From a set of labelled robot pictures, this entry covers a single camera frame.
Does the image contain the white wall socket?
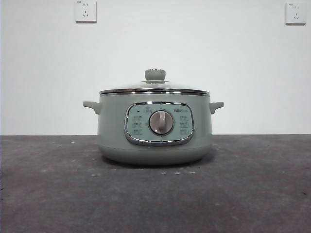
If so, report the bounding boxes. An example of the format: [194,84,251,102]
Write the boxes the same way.
[285,2,307,26]
[74,0,98,24]

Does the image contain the glass lid with green knob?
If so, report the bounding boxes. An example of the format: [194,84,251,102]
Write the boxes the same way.
[99,68,210,96]

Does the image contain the pale green electric cooking pot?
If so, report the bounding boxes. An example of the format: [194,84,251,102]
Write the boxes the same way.
[82,93,225,166]

